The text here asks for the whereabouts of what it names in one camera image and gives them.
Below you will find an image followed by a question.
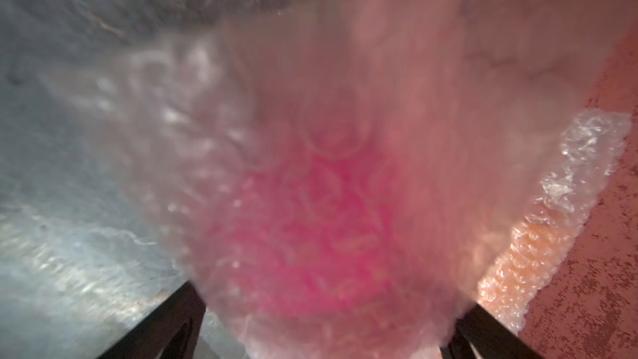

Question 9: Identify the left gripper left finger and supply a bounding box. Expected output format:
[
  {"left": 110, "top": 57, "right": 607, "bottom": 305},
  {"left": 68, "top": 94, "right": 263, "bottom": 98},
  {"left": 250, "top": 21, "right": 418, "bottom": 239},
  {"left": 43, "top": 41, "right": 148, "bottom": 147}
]
[{"left": 99, "top": 283, "right": 206, "bottom": 359}]

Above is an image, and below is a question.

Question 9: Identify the pink glass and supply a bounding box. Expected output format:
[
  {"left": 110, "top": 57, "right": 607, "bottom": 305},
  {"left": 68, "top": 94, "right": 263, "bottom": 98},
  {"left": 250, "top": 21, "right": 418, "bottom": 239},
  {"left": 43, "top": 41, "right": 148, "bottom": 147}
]
[{"left": 44, "top": 0, "right": 637, "bottom": 358}]

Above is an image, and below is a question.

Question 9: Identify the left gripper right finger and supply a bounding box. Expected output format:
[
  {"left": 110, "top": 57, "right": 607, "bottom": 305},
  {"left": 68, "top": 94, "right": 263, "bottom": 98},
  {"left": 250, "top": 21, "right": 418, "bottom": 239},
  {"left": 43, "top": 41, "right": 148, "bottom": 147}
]
[{"left": 440, "top": 304, "right": 543, "bottom": 359}]

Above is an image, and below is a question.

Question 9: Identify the orange glass in bubble wrap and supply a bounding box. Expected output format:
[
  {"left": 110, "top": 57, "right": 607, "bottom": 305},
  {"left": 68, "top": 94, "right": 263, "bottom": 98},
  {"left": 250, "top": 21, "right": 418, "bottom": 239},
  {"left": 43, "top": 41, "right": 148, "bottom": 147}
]
[{"left": 478, "top": 109, "right": 632, "bottom": 334}]

